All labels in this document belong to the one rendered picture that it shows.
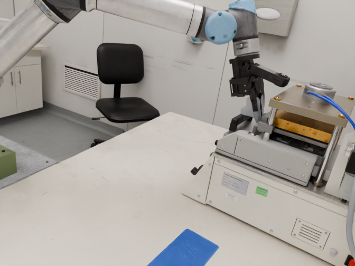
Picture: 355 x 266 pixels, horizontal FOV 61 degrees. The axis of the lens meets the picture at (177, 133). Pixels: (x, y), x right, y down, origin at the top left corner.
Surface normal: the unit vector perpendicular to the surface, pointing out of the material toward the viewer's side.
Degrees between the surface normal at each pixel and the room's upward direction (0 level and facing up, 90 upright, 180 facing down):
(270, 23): 90
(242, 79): 90
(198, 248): 0
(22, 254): 0
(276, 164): 90
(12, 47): 105
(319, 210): 90
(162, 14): 100
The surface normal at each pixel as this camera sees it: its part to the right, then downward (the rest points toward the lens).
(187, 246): 0.14, -0.91
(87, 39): -0.47, 0.29
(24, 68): 0.87, 0.29
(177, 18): 0.02, 0.55
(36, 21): 0.26, 0.55
